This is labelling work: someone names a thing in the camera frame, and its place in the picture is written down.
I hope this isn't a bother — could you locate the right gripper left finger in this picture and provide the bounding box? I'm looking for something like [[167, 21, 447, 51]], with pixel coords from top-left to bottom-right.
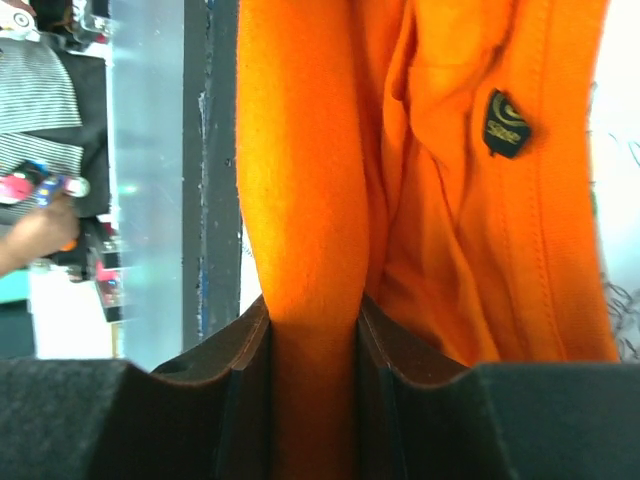
[[1, 299, 270, 479]]

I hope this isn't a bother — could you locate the black mounting base plate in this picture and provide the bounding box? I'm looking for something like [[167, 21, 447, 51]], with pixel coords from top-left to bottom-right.
[[182, 1, 242, 349]]

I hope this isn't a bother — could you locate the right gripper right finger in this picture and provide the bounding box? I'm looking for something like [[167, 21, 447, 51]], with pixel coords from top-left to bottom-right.
[[357, 299, 639, 479]]

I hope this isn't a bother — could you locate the person in striped shirt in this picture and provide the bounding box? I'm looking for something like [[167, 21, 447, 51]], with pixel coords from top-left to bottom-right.
[[1, 38, 111, 275]]

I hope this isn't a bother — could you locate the orange t shirt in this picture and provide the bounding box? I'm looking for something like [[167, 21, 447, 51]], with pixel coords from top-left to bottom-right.
[[237, 1, 618, 479]]

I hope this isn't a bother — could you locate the floral patterned table cloth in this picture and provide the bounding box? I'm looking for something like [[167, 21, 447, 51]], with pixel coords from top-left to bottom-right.
[[588, 1, 639, 363]]

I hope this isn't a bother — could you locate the aluminium rail frame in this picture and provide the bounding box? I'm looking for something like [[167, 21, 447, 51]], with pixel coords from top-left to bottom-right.
[[110, 1, 184, 370]]

